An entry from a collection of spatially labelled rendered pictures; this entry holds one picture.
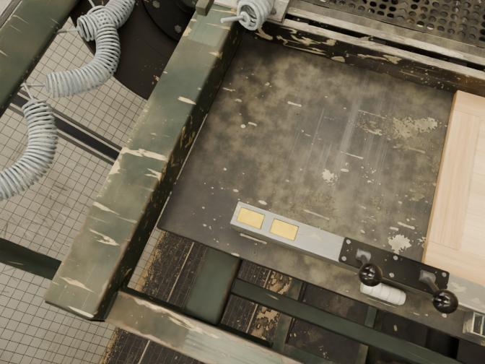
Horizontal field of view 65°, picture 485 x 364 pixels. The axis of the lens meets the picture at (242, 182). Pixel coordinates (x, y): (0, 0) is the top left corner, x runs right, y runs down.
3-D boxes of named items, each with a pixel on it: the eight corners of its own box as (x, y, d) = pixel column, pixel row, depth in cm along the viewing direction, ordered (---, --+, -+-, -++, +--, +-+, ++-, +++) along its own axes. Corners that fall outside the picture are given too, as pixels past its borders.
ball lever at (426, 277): (431, 287, 72) (457, 321, 59) (411, 280, 72) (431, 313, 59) (438, 269, 71) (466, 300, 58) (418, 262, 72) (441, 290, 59)
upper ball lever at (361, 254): (368, 266, 73) (379, 294, 60) (348, 258, 74) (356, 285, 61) (374, 248, 73) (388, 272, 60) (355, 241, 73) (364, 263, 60)
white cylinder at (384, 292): (358, 292, 75) (398, 307, 73) (362, 290, 72) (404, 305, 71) (361, 277, 76) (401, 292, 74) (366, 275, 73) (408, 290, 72)
